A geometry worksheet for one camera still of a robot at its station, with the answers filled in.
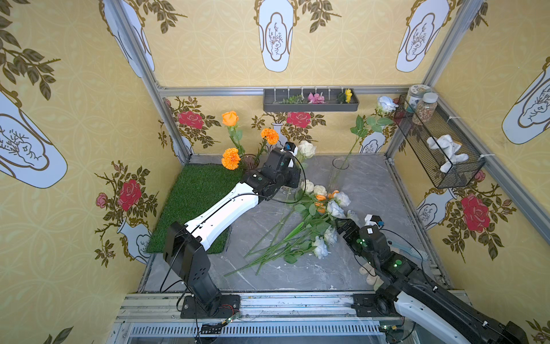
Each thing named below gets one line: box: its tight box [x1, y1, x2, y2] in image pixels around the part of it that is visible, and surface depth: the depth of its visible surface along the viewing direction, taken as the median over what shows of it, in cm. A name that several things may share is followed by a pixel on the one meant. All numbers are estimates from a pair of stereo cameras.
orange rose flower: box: [222, 110, 246, 156], surface depth 88 cm
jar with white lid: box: [412, 92, 439, 126], surface depth 82 cm
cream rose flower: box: [300, 179, 328, 197], surface depth 105 cm
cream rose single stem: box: [297, 140, 317, 162], surface depth 80 cm
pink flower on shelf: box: [307, 92, 327, 104], surface depth 90 cm
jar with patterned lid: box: [405, 83, 433, 114], surface depth 88 cm
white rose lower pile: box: [323, 225, 339, 245], surface depth 87 cm
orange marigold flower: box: [255, 127, 281, 163], surface depth 83 cm
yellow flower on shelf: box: [345, 88, 354, 104], surface depth 89 cm
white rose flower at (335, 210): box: [326, 200, 346, 219], surface depth 90 cm
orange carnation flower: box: [221, 147, 242, 171], surface depth 76 cm
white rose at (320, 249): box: [313, 235, 329, 260], surface depth 84 cm
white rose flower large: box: [333, 191, 351, 208], surface depth 95 cm
